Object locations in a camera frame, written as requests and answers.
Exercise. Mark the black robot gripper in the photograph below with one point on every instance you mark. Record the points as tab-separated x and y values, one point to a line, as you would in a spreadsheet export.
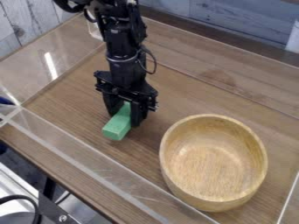
123	84

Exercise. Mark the green rectangular block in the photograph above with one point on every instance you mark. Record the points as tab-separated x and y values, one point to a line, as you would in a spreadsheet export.
119	124

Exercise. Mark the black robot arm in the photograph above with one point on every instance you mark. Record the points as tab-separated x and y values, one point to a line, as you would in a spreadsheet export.
123	31

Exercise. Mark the brown wooden bowl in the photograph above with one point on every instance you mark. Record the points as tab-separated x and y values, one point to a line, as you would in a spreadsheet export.
214	162

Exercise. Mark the black metal table leg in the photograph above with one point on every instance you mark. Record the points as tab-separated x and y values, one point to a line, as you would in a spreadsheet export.
48	190

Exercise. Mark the clear acrylic enclosure wall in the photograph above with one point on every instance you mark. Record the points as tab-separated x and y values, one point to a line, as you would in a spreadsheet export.
205	77

